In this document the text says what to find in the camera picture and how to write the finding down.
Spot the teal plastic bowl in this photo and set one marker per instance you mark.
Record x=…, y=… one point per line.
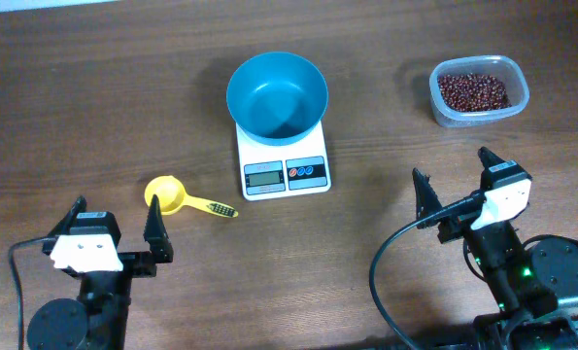
x=277, y=98

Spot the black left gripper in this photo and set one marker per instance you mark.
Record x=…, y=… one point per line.
x=136, y=262

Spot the white digital kitchen scale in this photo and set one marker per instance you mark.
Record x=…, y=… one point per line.
x=270, y=172

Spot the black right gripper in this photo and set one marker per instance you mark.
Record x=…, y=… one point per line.
x=454, y=228

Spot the clear plastic container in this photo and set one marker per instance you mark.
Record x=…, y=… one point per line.
x=499, y=66

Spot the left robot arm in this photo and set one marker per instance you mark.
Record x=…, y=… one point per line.
x=95, y=319

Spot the yellow plastic measuring scoop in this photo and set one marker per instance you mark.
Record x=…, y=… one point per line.
x=172, y=197

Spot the red beans in container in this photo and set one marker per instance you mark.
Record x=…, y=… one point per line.
x=471, y=93

